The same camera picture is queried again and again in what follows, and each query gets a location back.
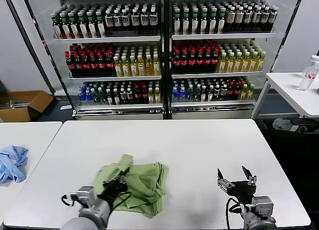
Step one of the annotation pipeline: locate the white-labelled dark drink bottle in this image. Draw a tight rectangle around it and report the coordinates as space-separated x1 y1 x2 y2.
104 9 114 31
130 7 140 30
121 8 131 31
113 8 122 31
149 6 159 30
140 7 150 30

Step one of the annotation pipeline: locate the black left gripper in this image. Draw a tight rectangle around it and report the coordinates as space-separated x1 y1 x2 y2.
101 166 131 200

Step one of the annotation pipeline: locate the light green t-shirt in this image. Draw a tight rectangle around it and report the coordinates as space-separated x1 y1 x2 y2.
92 154 169 219

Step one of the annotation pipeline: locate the right drinks shelf unit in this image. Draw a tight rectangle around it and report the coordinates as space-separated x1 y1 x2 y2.
165 0 305 120

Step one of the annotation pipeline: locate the white side table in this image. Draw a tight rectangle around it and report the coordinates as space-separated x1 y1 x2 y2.
251 72 319 120

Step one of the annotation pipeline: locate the small red-capped cola bottle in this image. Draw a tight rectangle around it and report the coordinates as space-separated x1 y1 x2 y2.
141 85 149 105
227 82 235 101
234 81 242 101
134 85 142 105

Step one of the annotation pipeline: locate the drinks shelf unit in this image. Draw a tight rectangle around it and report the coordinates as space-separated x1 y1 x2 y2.
21 0 166 120
165 0 305 120

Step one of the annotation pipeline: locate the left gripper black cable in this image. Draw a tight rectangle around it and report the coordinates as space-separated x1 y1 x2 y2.
111 191 132 212

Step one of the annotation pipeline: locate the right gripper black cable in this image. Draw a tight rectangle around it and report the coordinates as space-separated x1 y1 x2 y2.
225 197 245 230

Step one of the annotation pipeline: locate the black chair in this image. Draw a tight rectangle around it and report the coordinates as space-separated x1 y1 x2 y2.
289 117 319 136

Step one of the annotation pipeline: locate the left drinks shelf unit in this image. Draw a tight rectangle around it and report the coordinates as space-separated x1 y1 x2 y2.
21 0 166 120

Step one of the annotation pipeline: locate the silver right wrist camera block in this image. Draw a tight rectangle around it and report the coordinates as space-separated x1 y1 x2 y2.
245 195 275 221

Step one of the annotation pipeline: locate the metal rods bundle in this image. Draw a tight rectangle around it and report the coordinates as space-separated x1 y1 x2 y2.
7 99 32 109

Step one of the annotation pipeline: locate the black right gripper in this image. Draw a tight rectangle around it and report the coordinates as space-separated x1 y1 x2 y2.
216 165 258 204

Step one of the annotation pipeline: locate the silver wrist camera block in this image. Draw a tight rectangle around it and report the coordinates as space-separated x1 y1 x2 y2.
245 195 275 221
75 186 98 210

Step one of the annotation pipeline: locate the beige-labelled dark drink bottle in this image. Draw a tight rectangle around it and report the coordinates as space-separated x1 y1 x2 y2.
252 6 262 31
226 6 236 31
261 5 271 31
243 6 253 31
234 6 244 31
269 5 279 31

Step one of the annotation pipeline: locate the silver left wrist camera block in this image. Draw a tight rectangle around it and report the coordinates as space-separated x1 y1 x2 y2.
75 186 98 210

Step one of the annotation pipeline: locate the crumpled light blue cloth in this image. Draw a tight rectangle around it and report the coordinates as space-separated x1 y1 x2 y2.
0 144 29 185

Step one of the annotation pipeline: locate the open cardboard box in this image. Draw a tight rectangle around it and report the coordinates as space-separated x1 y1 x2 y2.
0 90 55 123

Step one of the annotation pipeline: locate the grey crumpled cloth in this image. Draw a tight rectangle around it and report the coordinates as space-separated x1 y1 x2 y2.
272 117 292 133

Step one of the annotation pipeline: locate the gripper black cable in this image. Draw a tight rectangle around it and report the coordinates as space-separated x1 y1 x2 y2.
111 191 132 212
225 197 245 230

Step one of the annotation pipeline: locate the black slanted pole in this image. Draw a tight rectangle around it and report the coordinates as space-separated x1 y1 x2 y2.
1 0 56 95

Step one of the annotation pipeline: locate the green-capped dark tea bottle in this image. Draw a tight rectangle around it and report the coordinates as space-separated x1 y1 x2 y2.
217 7 226 33
59 12 70 39
181 7 191 34
190 7 200 34
95 10 106 38
68 11 79 39
77 11 88 38
86 10 97 38
208 7 218 34
173 7 182 34
199 7 209 34
51 12 62 39

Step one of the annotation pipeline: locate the clear plastic water bottle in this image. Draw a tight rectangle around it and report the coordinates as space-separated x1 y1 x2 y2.
298 55 319 92

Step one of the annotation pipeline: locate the black left wrist plug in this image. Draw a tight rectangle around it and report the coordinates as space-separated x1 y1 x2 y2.
61 194 78 208

